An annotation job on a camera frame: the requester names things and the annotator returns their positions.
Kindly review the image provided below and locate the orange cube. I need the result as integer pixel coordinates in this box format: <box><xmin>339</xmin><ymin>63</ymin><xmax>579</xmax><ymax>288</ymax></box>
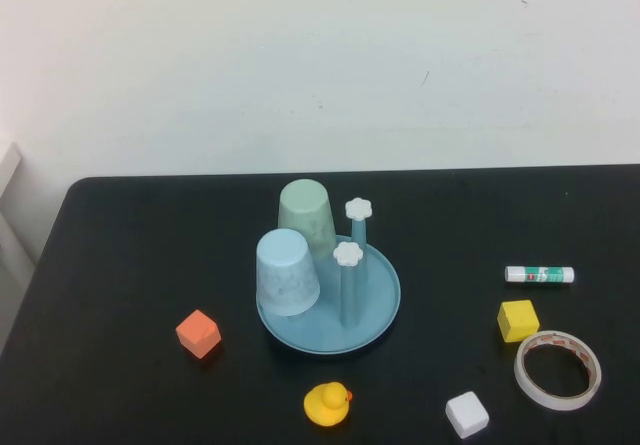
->
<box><xmin>174</xmin><ymin>308</ymin><xmax>222</xmax><ymax>361</ymax></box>

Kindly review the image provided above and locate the pale green cup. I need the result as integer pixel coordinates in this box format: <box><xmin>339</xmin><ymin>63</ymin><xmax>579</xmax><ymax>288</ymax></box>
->
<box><xmin>278</xmin><ymin>178</ymin><xmax>338</xmax><ymax>262</ymax></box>

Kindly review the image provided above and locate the yellow cube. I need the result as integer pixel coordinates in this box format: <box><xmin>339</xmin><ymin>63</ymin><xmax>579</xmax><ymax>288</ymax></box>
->
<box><xmin>496</xmin><ymin>299</ymin><xmax>541</xmax><ymax>344</ymax></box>

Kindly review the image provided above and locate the blue cup stand with pegs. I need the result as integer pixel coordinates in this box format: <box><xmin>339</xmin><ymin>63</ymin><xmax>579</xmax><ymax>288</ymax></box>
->
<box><xmin>255</xmin><ymin>196</ymin><xmax>403</xmax><ymax>355</ymax></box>

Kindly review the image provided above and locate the white tape roll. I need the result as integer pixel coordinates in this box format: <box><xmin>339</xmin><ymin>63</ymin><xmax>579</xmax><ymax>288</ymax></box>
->
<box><xmin>514</xmin><ymin>329</ymin><xmax>603</xmax><ymax>412</ymax></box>

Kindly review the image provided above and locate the white board panel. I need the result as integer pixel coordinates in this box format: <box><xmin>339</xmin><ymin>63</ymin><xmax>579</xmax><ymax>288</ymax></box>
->
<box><xmin>0</xmin><ymin>142</ymin><xmax>37</xmax><ymax>346</ymax></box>

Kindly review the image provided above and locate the white cube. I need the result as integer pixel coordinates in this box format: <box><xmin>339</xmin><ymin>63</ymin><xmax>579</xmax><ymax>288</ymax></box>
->
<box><xmin>444</xmin><ymin>390</ymin><xmax>491</xmax><ymax>440</ymax></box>

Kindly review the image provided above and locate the white green glue stick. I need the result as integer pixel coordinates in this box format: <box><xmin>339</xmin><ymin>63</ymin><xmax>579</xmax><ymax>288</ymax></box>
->
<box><xmin>504</xmin><ymin>265</ymin><xmax>576</xmax><ymax>286</ymax></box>

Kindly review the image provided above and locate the light blue speckled cup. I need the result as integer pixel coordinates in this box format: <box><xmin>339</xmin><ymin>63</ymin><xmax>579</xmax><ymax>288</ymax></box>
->
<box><xmin>255</xmin><ymin>228</ymin><xmax>322</xmax><ymax>317</ymax></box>

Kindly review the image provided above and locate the yellow rubber duck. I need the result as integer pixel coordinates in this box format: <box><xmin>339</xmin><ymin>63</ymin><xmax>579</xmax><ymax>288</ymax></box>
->
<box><xmin>302</xmin><ymin>381</ymin><xmax>354</xmax><ymax>427</ymax></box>

